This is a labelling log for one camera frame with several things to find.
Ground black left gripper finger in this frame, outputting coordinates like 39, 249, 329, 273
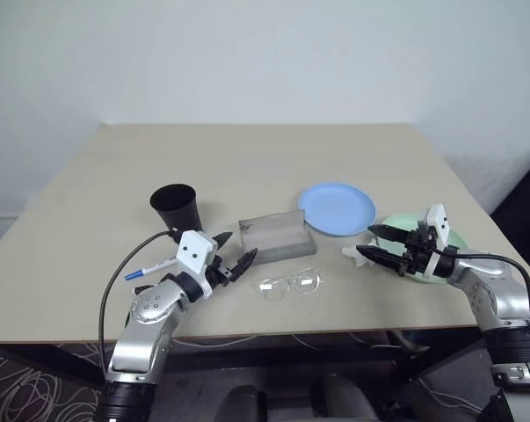
228, 248, 259, 282
211, 230, 233, 255

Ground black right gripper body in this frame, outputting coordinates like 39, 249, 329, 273
397, 221, 438, 279

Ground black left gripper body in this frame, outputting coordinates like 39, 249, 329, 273
205, 257, 236, 287

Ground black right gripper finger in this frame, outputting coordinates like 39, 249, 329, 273
367, 223, 409, 244
355, 244, 407, 276

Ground light green plate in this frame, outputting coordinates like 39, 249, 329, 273
368, 211, 470, 286

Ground crumpled white tissue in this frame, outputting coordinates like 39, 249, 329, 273
340, 245, 381, 269

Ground translucent grey glasses case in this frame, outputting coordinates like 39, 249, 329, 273
237, 209, 318, 266

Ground black plastic cup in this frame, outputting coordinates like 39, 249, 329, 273
149, 183, 205, 232

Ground light blue plate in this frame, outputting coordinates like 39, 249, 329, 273
297, 181, 377, 239

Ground white marker with blue cap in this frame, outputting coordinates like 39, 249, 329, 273
124, 258, 178, 282

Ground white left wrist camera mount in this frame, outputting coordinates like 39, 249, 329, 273
175, 229, 219, 298

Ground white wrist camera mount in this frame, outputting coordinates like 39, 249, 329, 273
422, 202, 453, 280
175, 229, 219, 298

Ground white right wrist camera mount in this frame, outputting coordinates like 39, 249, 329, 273
422, 202, 453, 280

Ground clear frame eyeglasses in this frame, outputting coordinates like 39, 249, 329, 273
257, 266, 323, 304

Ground white cable under table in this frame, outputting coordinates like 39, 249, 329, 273
174, 334, 258, 352

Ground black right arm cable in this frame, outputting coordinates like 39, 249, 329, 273
441, 245, 530, 349

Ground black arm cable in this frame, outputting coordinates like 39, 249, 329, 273
98, 227, 183, 382
441, 245, 530, 349

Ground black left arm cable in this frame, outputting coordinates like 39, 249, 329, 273
98, 227, 183, 382

